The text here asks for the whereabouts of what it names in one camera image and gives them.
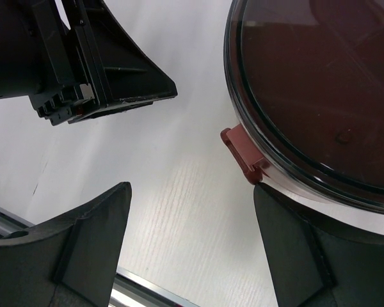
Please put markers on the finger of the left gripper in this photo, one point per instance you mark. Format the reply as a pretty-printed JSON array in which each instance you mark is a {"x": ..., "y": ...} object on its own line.
[{"x": 119, "y": 73}]

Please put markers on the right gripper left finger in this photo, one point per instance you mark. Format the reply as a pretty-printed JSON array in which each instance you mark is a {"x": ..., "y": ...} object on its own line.
[{"x": 69, "y": 260}]

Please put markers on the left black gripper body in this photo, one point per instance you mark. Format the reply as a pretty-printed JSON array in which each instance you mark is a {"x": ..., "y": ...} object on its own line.
[{"x": 38, "y": 60}]

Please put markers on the aluminium front rail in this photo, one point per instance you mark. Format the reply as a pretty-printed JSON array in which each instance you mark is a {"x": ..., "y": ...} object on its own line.
[{"x": 128, "y": 288}]

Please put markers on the grey transparent lid with handle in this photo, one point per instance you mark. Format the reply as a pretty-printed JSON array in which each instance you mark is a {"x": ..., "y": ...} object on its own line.
[{"x": 306, "y": 79}]

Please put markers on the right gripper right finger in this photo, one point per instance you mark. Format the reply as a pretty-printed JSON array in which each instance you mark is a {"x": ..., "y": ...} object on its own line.
[{"x": 316, "y": 260}]

